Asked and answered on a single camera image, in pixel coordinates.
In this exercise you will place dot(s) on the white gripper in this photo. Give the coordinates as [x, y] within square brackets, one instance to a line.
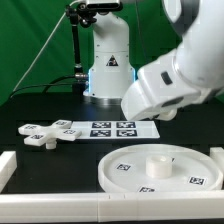
[160, 90]

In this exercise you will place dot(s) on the white round table top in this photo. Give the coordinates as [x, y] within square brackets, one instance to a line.
[124, 170]

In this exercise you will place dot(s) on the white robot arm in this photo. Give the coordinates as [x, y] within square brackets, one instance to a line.
[189, 74]

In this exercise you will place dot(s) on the white marker plate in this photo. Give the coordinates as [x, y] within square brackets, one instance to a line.
[112, 130]

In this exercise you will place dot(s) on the white U-shaped border fence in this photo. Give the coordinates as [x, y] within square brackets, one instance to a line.
[106, 206]

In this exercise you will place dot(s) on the white cross-shaped table base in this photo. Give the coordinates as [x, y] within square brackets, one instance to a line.
[37, 135]

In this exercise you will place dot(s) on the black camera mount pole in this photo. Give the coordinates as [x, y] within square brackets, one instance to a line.
[83, 16]

